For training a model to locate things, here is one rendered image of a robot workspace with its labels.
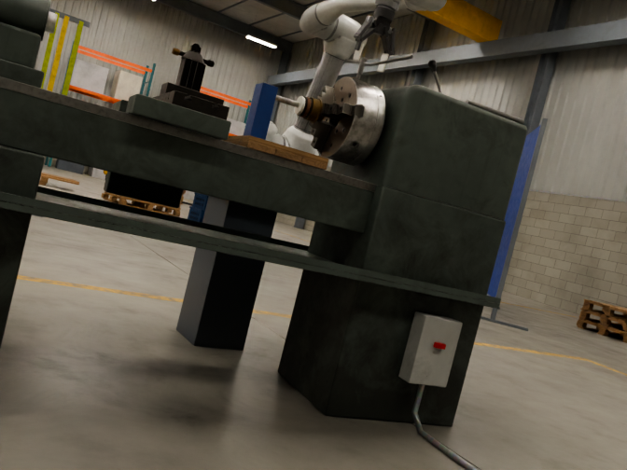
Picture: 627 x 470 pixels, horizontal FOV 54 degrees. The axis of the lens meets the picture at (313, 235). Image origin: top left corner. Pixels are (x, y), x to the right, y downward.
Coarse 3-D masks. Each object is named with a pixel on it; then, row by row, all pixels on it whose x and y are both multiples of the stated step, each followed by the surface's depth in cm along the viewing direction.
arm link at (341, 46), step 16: (336, 32) 274; (352, 32) 277; (336, 48) 279; (352, 48) 281; (320, 64) 285; (336, 64) 283; (320, 80) 285; (288, 128) 296; (304, 128) 292; (288, 144) 292; (304, 144) 292
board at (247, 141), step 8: (232, 136) 220; (240, 136) 212; (248, 136) 204; (240, 144) 211; (248, 144) 204; (256, 144) 205; (264, 144) 206; (272, 144) 207; (264, 152) 207; (272, 152) 207; (280, 152) 209; (288, 152) 210; (296, 152) 211; (304, 152) 212; (296, 160) 211; (304, 160) 213; (312, 160) 214; (320, 160) 215; (320, 168) 216
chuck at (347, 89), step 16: (352, 80) 228; (336, 96) 238; (352, 96) 226; (368, 96) 225; (368, 112) 223; (336, 128) 232; (352, 128) 222; (368, 128) 224; (336, 144) 229; (336, 160) 237; (352, 160) 234
